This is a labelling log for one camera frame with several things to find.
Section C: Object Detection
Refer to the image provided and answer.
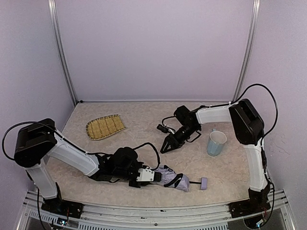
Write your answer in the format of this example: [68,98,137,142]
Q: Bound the lavender folding umbrella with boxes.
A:
[152,165,208,192]

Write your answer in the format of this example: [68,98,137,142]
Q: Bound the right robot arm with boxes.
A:
[157,99,271,214]

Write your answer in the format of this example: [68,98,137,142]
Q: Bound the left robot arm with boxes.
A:
[14,118,189,218]

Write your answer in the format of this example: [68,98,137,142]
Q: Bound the light blue mug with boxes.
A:
[207,129,227,157]

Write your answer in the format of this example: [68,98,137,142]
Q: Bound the woven bamboo tray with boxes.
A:
[86,114,126,140]

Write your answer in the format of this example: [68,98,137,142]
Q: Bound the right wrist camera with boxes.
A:
[156,124,176,134]

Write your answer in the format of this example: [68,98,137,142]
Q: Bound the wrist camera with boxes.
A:
[156,124,176,134]
[136,168,162,186]

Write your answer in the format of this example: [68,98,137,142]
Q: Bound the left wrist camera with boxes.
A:
[136,168,162,186]

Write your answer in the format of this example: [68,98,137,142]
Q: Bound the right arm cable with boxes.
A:
[162,83,279,144]

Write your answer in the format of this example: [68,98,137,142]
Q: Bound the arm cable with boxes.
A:
[1,121,161,173]
[162,83,279,144]

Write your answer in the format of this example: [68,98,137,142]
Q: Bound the right aluminium corner post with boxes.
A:
[232,0,261,101]

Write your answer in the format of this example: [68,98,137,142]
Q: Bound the aluminium corner post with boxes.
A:
[48,0,78,106]
[232,0,261,101]

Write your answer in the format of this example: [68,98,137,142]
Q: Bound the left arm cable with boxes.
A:
[1,121,161,173]

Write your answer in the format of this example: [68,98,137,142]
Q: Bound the left aluminium corner post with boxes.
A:
[48,0,78,106]

